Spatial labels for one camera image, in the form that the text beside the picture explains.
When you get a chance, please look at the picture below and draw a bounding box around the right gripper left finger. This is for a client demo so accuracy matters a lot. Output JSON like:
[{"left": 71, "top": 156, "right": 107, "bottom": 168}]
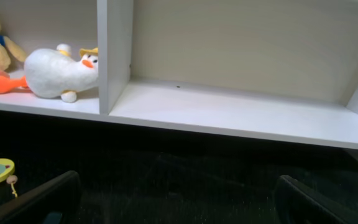
[{"left": 0, "top": 170, "right": 83, "bottom": 224}]

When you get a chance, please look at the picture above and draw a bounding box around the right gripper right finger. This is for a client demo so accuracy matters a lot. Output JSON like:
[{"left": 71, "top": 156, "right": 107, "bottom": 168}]
[{"left": 273, "top": 174, "right": 358, "bottom": 224}]

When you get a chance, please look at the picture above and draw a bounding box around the white plush goose yellow hat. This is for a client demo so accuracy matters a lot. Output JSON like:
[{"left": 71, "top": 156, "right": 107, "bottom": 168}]
[{"left": 0, "top": 43, "right": 99, "bottom": 104}]

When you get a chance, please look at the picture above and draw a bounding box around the white shelf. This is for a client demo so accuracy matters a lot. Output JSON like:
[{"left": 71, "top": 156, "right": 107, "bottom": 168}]
[{"left": 0, "top": 0, "right": 358, "bottom": 177}]

